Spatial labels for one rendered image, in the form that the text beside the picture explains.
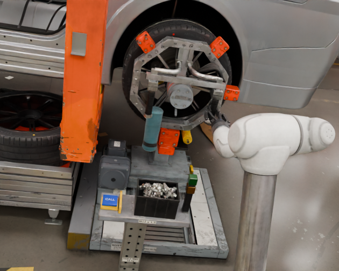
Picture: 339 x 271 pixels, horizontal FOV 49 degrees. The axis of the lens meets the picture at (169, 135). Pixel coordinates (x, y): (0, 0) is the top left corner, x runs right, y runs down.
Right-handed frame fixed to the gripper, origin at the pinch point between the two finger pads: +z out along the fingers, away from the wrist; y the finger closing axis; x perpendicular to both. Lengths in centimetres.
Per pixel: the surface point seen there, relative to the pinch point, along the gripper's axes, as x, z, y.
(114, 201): -35, -40, -47
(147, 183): -26, -34, -32
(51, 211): -72, -8, -81
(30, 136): -32, 7, -96
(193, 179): -17.5, -40.3, -12.2
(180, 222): -38, -47, -15
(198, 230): -75, -12, 6
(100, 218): -39, -47, -52
